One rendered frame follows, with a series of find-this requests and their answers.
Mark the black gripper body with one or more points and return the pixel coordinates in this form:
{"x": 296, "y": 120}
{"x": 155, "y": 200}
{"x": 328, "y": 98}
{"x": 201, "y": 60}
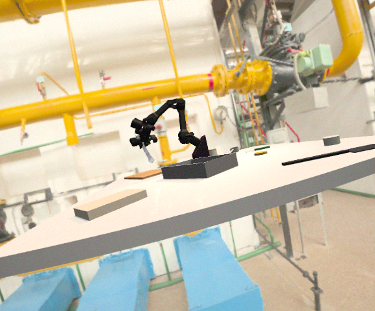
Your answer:
{"x": 144, "y": 138}

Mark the beige rectangular block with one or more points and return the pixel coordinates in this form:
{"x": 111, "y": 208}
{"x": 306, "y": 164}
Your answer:
{"x": 108, "y": 204}

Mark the light wooden board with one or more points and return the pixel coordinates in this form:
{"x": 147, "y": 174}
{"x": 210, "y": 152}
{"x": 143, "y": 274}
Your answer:
{"x": 145, "y": 175}

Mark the grey cylinder with orange lid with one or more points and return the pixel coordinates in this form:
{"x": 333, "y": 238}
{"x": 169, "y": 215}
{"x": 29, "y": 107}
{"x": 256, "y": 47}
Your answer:
{"x": 213, "y": 152}

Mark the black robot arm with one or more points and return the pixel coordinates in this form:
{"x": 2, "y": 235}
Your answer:
{"x": 147, "y": 124}

